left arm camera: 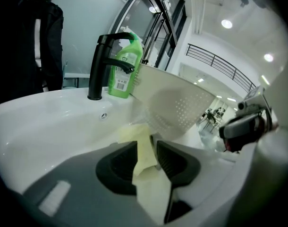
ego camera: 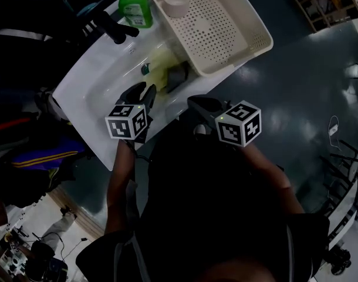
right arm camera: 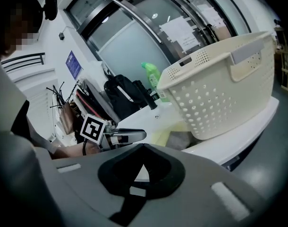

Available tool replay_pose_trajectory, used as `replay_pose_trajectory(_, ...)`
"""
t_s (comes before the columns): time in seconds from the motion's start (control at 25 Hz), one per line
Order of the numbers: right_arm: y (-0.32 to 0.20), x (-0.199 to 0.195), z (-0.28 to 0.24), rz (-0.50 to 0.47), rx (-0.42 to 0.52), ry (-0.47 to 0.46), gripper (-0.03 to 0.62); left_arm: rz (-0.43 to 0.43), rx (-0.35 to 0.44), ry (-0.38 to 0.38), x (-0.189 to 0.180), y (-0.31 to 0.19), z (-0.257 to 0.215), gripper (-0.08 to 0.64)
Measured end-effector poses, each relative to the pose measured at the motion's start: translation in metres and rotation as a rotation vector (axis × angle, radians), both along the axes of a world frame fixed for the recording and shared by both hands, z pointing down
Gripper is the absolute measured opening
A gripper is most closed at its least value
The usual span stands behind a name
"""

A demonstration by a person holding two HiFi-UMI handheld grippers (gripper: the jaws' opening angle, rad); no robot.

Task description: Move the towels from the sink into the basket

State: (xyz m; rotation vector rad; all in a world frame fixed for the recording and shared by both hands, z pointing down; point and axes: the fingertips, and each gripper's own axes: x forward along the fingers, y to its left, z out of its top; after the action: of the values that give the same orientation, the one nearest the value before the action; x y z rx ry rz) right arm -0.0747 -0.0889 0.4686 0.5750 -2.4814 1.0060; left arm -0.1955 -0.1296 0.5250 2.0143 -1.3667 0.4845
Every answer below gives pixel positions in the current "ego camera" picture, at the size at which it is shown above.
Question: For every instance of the black garment with white stripe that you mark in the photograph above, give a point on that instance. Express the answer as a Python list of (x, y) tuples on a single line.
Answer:
[(32, 35)]

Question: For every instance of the white curved table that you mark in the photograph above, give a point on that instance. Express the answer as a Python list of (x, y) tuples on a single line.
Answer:
[(344, 210)]

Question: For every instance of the green detergent bottle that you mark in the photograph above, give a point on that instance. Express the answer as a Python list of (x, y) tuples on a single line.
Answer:
[(135, 6)]

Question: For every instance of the person's right forearm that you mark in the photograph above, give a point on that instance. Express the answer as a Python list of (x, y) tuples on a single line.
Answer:
[(270, 175)]

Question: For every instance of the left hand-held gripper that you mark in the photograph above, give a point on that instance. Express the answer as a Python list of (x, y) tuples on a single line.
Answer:
[(124, 122)]

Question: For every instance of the black metal rack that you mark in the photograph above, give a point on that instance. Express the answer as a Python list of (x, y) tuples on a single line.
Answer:
[(341, 163)]

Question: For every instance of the blue garment with yellow stripes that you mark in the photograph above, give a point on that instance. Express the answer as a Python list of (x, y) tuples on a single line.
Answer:
[(47, 156)]

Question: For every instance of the black faucet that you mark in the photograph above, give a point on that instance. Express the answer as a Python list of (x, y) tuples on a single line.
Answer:
[(113, 25)]

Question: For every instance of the white ceramic sink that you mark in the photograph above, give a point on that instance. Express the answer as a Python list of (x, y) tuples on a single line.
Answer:
[(94, 78)]

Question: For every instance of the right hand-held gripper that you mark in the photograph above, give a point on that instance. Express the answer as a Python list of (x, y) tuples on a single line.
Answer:
[(239, 123)]

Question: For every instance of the metal sink drain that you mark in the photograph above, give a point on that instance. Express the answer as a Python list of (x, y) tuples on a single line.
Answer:
[(145, 68)]

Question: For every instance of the person's black shirt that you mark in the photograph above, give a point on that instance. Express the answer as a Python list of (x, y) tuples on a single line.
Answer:
[(211, 210)]

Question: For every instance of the beige perforated plastic basket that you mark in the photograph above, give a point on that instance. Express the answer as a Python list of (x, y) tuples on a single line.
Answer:
[(217, 37)]

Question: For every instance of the wooden shelf rack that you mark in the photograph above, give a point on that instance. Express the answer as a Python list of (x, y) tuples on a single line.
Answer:
[(328, 1)]

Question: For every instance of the person's left forearm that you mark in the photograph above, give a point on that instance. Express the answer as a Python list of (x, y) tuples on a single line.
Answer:
[(120, 181)]

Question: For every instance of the white cup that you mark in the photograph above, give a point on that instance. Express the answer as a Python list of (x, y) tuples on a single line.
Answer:
[(176, 1)]

